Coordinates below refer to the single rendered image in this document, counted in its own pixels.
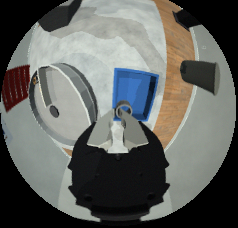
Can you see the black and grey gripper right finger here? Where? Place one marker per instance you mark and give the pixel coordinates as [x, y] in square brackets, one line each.
[137, 134]

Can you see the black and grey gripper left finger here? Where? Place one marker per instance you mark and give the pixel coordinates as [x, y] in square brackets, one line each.
[97, 135]

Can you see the blue open-top crate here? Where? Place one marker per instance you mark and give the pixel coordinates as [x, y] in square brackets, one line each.
[138, 89]

